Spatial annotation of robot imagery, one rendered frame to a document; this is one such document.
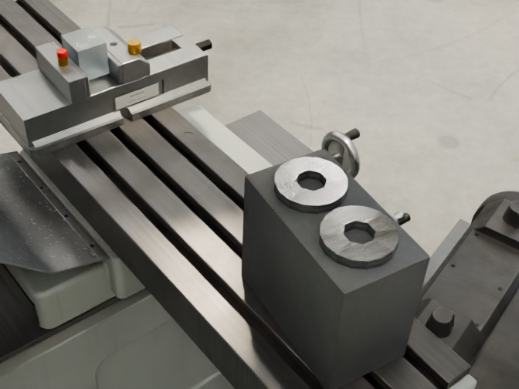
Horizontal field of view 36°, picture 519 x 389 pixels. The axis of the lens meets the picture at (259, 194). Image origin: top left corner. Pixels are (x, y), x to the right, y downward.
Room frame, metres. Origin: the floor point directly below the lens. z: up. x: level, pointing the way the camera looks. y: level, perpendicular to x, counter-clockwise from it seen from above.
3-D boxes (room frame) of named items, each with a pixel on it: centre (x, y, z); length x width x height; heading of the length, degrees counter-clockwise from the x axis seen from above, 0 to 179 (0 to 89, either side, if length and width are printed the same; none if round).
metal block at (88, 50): (1.12, 0.30, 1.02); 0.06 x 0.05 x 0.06; 38
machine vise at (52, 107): (1.14, 0.27, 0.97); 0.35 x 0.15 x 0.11; 128
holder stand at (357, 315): (0.69, -0.09, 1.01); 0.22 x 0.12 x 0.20; 32
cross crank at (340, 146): (1.37, -0.15, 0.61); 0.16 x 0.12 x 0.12; 130
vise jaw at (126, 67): (1.16, 0.25, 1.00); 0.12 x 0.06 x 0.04; 38
